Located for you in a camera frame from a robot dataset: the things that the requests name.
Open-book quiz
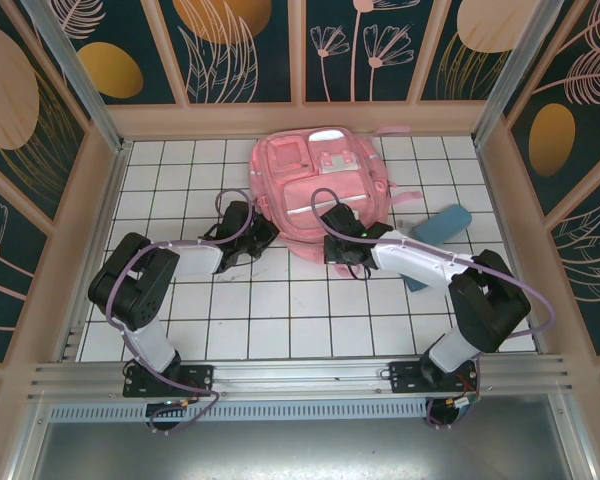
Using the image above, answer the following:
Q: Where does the pink student backpack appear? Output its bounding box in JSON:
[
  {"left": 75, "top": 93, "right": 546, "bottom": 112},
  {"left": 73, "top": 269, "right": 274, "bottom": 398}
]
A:
[{"left": 247, "top": 124, "right": 424, "bottom": 279}]

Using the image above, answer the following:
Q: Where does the blue pencil case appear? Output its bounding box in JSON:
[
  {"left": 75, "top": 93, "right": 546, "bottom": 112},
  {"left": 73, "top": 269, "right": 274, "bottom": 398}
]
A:
[{"left": 412, "top": 203, "right": 472, "bottom": 244}]

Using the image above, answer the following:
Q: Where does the grey metal sheet panel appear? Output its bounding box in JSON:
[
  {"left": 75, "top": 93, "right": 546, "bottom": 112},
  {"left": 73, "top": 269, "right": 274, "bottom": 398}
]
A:
[{"left": 9, "top": 394, "right": 600, "bottom": 480}]

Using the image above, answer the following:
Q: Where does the aluminium mounting rail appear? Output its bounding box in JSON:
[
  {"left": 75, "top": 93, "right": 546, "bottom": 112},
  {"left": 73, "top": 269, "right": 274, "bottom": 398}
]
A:
[{"left": 27, "top": 353, "right": 576, "bottom": 402}]

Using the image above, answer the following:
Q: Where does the aluminium side rail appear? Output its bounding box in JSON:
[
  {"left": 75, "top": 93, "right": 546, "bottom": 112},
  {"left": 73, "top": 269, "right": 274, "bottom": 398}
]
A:
[{"left": 54, "top": 142, "right": 134, "bottom": 364}]

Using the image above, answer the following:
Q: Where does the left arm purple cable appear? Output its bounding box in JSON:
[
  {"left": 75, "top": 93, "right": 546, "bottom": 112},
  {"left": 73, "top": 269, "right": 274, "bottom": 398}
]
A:
[{"left": 107, "top": 188, "right": 256, "bottom": 435}]

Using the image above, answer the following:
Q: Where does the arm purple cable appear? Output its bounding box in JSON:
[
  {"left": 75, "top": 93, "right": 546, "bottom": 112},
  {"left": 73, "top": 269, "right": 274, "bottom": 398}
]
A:
[
  {"left": 311, "top": 187, "right": 556, "bottom": 431},
  {"left": 107, "top": 188, "right": 256, "bottom": 435}
]

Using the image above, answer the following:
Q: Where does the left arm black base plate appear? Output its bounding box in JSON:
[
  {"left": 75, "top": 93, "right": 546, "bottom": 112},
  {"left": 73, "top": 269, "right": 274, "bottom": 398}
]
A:
[{"left": 123, "top": 363, "right": 216, "bottom": 399}]

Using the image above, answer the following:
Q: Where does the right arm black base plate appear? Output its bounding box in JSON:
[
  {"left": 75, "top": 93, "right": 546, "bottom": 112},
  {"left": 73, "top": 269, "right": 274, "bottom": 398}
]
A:
[{"left": 388, "top": 359, "right": 481, "bottom": 396}]

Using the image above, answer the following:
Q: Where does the grey slotted cable duct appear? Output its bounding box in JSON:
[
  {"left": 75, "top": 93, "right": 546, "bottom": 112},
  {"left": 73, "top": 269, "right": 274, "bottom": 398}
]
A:
[{"left": 47, "top": 398, "right": 429, "bottom": 424}]

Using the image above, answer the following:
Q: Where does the aluminium corner post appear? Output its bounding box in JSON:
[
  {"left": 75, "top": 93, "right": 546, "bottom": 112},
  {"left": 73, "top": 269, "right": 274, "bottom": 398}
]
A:
[
  {"left": 19, "top": 0, "right": 134, "bottom": 156},
  {"left": 472, "top": 0, "right": 579, "bottom": 147}
]

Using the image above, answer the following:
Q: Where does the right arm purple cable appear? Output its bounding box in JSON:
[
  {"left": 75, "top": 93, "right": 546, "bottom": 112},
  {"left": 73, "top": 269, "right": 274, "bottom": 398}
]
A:
[{"left": 311, "top": 187, "right": 556, "bottom": 431}]

